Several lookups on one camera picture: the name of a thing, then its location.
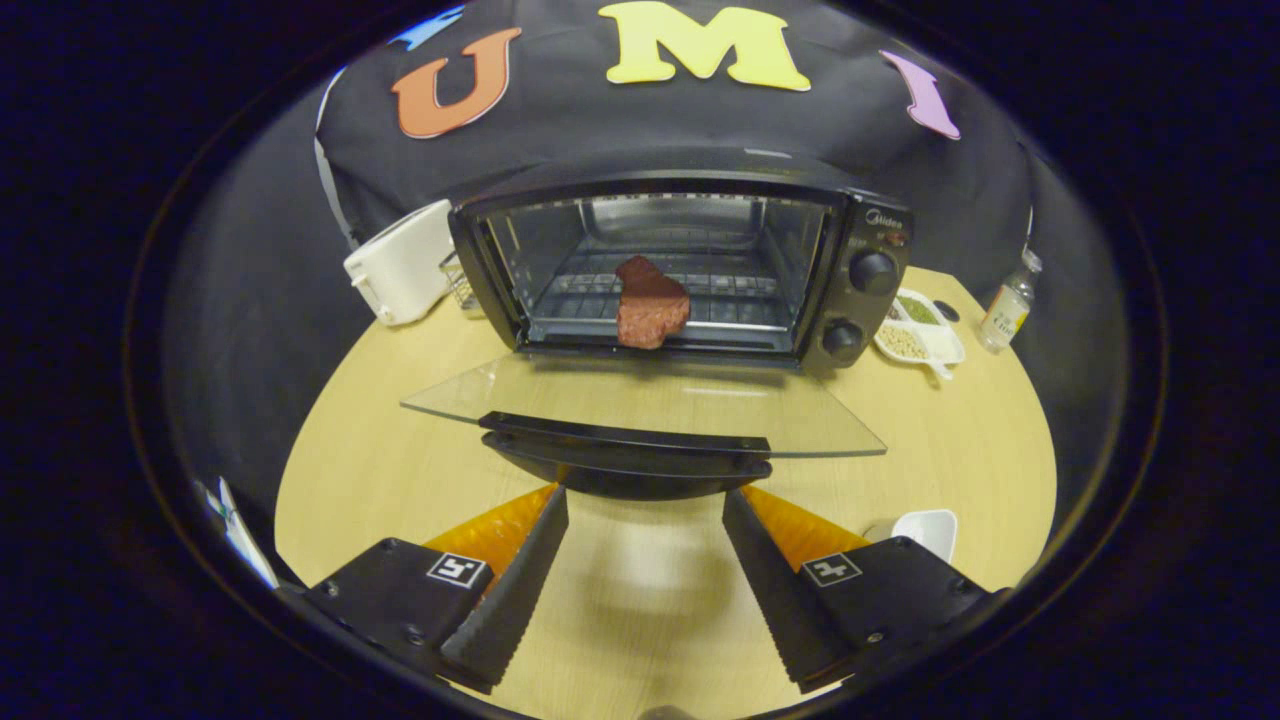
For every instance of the brown meat piece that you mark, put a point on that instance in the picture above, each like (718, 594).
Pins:
(650, 305)

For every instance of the blue printed box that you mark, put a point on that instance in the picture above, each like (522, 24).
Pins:
(242, 535)

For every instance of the white divided dish with beans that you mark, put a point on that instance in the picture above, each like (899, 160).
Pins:
(915, 340)

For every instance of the clear plastic bottle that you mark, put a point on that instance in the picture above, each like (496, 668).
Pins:
(1008, 310)

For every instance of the black toaster oven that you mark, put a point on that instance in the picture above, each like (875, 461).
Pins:
(870, 305)

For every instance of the white rectangular tray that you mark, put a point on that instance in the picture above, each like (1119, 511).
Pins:
(930, 528)

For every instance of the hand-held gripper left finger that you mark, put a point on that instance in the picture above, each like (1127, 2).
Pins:
(510, 600)

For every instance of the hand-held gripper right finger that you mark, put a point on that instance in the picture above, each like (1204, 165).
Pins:
(785, 600)

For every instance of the white bread toaster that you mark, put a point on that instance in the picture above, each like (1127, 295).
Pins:
(405, 265)

